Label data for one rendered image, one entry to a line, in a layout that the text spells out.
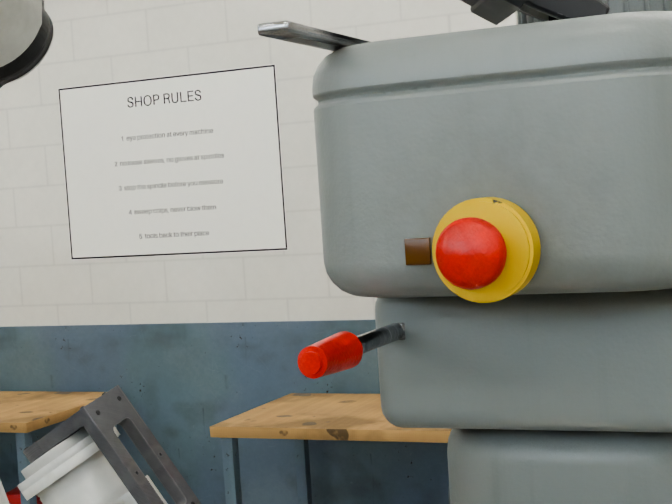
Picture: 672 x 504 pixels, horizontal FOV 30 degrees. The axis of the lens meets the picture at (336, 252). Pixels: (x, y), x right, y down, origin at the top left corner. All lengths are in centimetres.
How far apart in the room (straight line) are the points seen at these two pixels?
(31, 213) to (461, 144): 577
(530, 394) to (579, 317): 6
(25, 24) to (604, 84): 46
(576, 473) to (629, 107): 28
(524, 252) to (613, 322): 13
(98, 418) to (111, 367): 556
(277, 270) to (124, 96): 115
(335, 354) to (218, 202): 513
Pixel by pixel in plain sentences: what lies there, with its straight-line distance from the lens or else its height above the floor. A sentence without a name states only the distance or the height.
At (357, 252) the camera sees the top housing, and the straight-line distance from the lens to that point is 76.
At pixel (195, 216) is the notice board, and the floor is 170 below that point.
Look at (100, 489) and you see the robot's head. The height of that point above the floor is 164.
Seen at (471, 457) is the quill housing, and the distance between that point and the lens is 90.
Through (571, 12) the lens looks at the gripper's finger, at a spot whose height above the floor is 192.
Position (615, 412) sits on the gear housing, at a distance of 83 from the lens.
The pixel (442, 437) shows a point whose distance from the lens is 466.
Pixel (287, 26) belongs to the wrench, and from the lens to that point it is 71.
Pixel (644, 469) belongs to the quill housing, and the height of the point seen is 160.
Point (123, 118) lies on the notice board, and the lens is 613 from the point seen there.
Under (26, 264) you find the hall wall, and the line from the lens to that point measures 650.
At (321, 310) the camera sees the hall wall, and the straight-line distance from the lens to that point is 567.
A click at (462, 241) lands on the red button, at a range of 69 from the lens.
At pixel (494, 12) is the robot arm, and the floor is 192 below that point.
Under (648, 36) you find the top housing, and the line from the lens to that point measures 72.
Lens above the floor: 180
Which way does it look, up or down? 3 degrees down
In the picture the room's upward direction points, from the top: 4 degrees counter-clockwise
